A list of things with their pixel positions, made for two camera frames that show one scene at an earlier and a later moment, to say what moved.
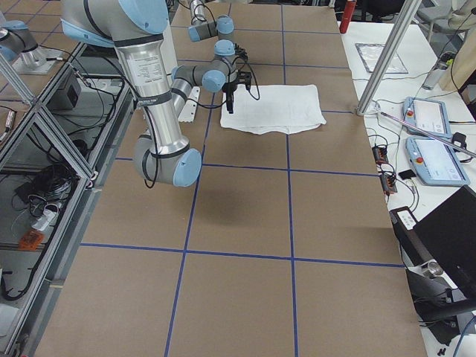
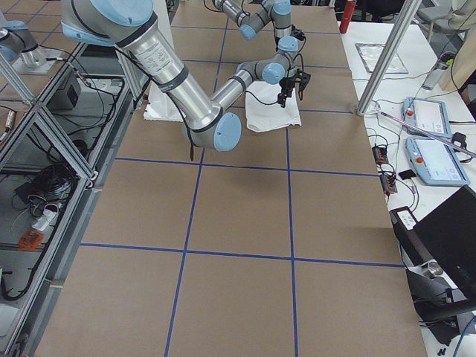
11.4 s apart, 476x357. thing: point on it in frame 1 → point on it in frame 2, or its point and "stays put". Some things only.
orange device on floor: x=32 y=240 stays put
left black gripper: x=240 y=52 → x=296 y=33
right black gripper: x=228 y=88 → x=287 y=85
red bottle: x=349 y=10 stays put
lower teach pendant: x=433 y=163 stays put
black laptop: x=447 y=233 stays put
